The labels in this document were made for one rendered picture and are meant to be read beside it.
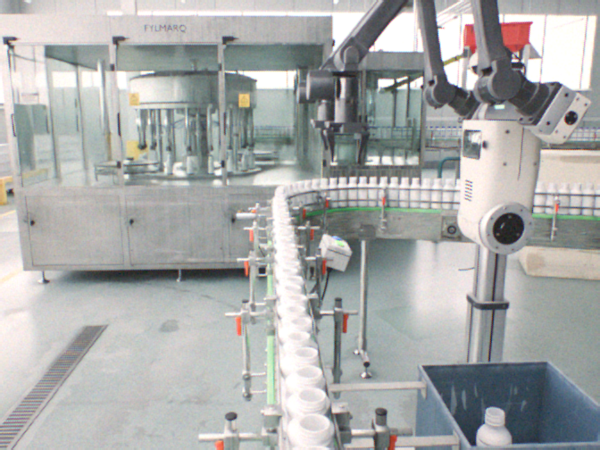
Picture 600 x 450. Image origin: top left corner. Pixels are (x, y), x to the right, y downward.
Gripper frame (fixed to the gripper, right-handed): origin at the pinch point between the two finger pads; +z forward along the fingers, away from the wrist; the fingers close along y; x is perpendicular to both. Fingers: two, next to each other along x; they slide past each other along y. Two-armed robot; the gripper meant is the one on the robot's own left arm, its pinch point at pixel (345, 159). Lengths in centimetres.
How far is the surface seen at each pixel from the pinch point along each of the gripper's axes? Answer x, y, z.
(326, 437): -78, -12, 25
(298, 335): -51, -14, 25
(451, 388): -22, 24, 51
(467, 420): -22, 28, 59
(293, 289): -27.0, -13.7, 25.0
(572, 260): 327, 268, 115
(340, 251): 24.8, 3.2, 30.0
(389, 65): 519, 125, -78
